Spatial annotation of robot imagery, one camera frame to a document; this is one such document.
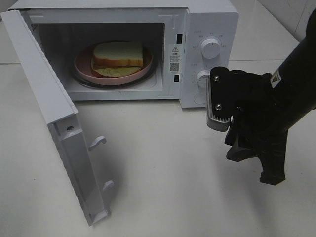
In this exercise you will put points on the white upper power knob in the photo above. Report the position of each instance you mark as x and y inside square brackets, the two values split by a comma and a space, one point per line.
[210, 47]

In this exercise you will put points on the white bread sandwich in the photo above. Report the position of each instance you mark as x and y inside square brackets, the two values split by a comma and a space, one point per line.
[116, 54]

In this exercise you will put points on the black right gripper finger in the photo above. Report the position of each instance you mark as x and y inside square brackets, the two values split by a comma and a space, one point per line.
[271, 154]
[238, 153]

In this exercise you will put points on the white timer knob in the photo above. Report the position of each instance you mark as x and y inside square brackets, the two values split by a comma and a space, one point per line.
[202, 78]

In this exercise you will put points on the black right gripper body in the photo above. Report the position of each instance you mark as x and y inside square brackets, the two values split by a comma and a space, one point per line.
[252, 109]

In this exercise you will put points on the white warning label sticker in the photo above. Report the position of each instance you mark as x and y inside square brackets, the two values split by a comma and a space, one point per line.
[175, 53]

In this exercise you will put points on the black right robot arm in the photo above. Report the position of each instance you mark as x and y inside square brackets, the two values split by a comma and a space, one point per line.
[293, 84]

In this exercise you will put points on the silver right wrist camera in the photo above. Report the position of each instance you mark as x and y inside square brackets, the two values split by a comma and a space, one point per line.
[218, 99]

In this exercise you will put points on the white microwave oven body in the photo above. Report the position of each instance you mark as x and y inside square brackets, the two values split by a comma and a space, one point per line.
[65, 28]

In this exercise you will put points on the white microwave door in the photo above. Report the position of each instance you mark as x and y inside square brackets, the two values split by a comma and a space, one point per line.
[61, 118]

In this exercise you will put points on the white adjacent table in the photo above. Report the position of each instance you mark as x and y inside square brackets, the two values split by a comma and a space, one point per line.
[269, 29]

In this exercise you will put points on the pink round plate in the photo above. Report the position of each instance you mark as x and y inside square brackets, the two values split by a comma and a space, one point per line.
[83, 64]

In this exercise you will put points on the round white door button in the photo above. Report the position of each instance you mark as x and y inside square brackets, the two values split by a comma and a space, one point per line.
[200, 99]

